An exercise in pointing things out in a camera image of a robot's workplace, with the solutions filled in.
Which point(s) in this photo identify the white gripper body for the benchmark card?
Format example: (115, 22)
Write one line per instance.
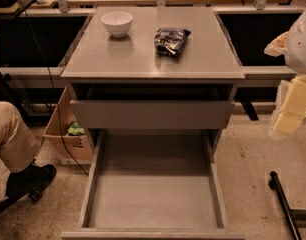
(300, 47)

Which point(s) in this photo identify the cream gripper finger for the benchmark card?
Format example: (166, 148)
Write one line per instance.
(283, 125)
(277, 47)

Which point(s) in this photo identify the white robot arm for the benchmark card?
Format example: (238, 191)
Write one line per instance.
(295, 50)

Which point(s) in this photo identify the grey drawer cabinet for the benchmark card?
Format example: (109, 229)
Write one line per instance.
(106, 68)

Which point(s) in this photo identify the open grey middle drawer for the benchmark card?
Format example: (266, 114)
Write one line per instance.
(153, 187)

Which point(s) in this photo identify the closed grey top drawer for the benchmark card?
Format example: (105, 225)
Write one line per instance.
(155, 115)

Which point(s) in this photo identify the black metal stand leg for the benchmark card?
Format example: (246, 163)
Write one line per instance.
(292, 216)

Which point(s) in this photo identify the white ceramic bowl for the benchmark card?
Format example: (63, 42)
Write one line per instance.
(117, 23)

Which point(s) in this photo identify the green toy in box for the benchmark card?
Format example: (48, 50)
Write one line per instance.
(75, 130)

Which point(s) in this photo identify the cardboard box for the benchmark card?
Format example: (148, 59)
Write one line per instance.
(69, 148)

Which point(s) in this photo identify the black shoe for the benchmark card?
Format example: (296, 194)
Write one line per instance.
(30, 178)

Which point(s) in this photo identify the black office chair base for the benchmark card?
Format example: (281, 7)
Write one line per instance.
(34, 195)

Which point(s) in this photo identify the person's leg beige trousers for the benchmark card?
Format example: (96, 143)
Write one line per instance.
(18, 146)

